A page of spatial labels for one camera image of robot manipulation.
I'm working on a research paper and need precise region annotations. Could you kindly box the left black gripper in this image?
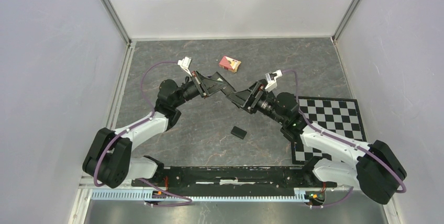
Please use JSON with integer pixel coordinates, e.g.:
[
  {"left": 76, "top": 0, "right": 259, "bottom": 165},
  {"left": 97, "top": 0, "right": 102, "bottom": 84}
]
[{"left": 172, "top": 70, "right": 227, "bottom": 108}]

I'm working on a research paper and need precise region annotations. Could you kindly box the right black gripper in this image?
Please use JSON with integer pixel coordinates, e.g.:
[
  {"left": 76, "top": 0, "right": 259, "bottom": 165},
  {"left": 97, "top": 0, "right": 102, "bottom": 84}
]
[{"left": 226, "top": 81, "right": 286, "bottom": 126}]

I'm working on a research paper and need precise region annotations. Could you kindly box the black remote control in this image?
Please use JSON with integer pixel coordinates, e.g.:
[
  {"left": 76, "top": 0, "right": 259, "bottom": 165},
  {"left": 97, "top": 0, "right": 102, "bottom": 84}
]
[{"left": 221, "top": 80, "right": 236, "bottom": 98}]

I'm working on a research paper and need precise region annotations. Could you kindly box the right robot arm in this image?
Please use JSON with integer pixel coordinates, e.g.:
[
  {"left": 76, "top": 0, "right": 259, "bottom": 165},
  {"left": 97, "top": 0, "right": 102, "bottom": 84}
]
[{"left": 223, "top": 80, "right": 407, "bottom": 205}]

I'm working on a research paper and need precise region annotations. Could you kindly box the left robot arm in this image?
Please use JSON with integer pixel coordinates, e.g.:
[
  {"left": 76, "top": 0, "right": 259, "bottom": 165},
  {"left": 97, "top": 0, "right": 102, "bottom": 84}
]
[{"left": 82, "top": 71, "right": 229, "bottom": 188}]

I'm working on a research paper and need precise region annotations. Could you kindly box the red white small box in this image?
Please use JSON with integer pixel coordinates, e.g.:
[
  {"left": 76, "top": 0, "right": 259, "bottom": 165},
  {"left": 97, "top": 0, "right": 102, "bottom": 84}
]
[{"left": 218, "top": 56, "right": 241, "bottom": 73}]

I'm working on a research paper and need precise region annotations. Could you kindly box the checkerboard calibration board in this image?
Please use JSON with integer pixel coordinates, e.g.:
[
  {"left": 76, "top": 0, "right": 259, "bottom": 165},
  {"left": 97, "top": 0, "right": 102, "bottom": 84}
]
[{"left": 291, "top": 96, "right": 366, "bottom": 165}]

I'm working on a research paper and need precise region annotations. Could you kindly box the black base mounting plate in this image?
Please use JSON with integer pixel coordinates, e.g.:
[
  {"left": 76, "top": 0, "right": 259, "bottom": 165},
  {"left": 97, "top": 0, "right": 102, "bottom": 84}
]
[{"left": 148, "top": 166, "right": 337, "bottom": 197}]

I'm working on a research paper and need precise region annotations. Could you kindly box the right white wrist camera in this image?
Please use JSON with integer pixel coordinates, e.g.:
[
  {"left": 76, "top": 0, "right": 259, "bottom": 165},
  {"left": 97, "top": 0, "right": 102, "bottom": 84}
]
[{"left": 265, "top": 70, "right": 283, "bottom": 92}]

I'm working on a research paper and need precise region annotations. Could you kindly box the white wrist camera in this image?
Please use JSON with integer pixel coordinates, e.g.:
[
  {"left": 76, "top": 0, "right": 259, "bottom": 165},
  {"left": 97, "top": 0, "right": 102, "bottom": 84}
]
[
  {"left": 177, "top": 57, "right": 192, "bottom": 76},
  {"left": 265, "top": 70, "right": 283, "bottom": 92}
]

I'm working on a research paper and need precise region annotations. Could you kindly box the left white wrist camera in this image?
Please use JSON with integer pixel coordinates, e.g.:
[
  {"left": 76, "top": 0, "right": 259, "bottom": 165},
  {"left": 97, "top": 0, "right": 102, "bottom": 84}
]
[{"left": 177, "top": 57, "right": 192, "bottom": 76}]

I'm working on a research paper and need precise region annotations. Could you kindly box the white slotted cable duct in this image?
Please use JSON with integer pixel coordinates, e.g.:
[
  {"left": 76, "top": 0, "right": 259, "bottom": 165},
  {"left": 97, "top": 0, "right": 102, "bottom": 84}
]
[{"left": 91, "top": 189, "right": 309, "bottom": 203}]

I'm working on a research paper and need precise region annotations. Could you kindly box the left aluminium corner post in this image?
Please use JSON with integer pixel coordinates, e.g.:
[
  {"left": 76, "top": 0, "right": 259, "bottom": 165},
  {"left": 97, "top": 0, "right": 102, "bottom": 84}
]
[{"left": 101, "top": 0, "right": 132, "bottom": 44}]

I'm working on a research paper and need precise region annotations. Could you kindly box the aluminium corner post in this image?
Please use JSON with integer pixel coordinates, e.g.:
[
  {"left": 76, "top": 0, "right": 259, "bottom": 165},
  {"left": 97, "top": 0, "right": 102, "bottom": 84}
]
[
  {"left": 331, "top": 0, "right": 361, "bottom": 45},
  {"left": 101, "top": 0, "right": 132, "bottom": 44}
]

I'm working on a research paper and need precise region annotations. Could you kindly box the right aluminium corner post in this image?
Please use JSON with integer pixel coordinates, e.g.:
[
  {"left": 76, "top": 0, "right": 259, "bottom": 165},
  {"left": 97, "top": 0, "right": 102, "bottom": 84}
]
[{"left": 331, "top": 0, "right": 361, "bottom": 45}]

